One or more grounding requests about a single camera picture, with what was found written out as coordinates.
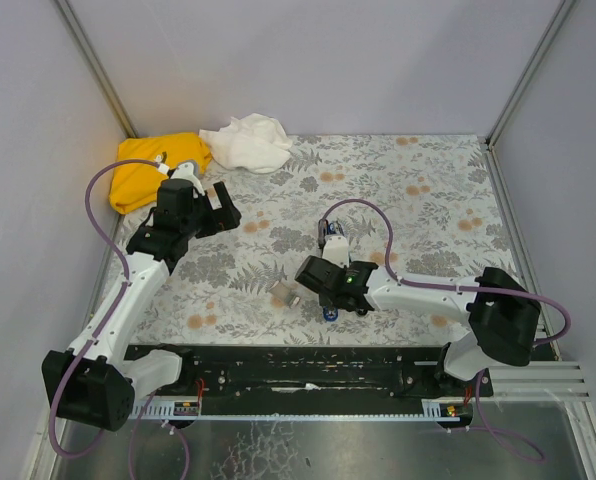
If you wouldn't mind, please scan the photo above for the staple box tray with staples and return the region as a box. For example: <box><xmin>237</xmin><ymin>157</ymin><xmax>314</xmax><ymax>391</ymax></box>
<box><xmin>269</xmin><ymin>281</ymin><xmax>301</xmax><ymax>308</ymax></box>

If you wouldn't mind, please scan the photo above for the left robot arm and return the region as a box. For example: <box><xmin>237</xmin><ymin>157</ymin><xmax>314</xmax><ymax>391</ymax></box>
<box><xmin>41</xmin><ymin>178</ymin><xmax>241</xmax><ymax>431</ymax></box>

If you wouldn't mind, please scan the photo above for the floral patterned table mat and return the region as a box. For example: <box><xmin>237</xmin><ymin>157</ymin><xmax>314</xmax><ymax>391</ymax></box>
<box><xmin>131</xmin><ymin>135</ymin><xmax>518</xmax><ymax>346</ymax></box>

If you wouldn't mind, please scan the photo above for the blue stapler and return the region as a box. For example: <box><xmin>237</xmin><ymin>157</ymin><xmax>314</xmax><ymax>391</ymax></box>
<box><xmin>318</xmin><ymin>220</ymin><xmax>367</xmax><ymax>322</ymax></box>

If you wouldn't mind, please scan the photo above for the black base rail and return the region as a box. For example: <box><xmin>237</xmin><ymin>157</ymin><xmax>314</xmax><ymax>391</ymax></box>
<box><xmin>122</xmin><ymin>342</ymin><xmax>494</xmax><ymax>416</ymax></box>

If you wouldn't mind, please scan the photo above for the white crumpled cloth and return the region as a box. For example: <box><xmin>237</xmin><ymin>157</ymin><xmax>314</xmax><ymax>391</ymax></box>
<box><xmin>198</xmin><ymin>113</ymin><xmax>293</xmax><ymax>174</ymax></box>

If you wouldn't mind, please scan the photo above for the yellow t-shirt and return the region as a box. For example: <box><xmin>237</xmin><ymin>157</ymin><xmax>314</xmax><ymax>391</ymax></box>
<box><xmin>109</xmin><ymin>133</ymin><xmax>212</xmax><ymax>215</ymax></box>

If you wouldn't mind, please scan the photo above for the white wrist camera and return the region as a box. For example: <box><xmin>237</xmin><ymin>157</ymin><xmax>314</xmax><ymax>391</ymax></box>
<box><xmin>322</xmin><ymin>234</ymin><xmax>350</xmax><ymax>267</ymax></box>
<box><xmin>168</xmin><ymin>160</ymin><xmax>205</xmax><ymax>196</ymax></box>

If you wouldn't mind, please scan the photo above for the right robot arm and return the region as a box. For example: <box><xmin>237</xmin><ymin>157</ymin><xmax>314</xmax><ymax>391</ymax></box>
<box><xmin>295</xmin><ymin>256</ymin><xmax>541</xmax><ymax>381</ymax></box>

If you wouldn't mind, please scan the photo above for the white slotted cable duct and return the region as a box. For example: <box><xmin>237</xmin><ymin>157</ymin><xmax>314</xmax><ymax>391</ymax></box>
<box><xmin>129</xmin><ymin>390</ymin><xmax>473</xmax><ymax>423</ymax></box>

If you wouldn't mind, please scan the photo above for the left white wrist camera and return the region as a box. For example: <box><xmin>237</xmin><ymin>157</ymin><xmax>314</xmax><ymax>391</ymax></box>
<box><xmin>168</xmin><ymin>160</ymin><xmax>205</xmax><ymax>196</ymax></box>

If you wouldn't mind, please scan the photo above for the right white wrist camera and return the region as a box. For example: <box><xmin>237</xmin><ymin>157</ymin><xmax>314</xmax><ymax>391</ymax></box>
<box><xmin>322</xmin><ymin>234</ymin><xmax>350</xmax><ymax>267</ymax></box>

